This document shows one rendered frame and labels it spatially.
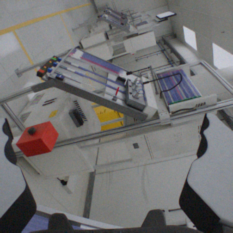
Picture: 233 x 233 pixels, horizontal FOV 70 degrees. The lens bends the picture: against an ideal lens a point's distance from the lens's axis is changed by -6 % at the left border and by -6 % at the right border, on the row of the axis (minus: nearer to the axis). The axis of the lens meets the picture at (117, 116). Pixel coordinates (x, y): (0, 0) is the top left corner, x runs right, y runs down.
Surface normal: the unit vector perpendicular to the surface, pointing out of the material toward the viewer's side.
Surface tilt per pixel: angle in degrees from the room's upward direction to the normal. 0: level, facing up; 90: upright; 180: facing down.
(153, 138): 90
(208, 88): 90
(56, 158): 90
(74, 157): 90
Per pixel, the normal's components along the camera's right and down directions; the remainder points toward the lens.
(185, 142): -0.03, 0.59
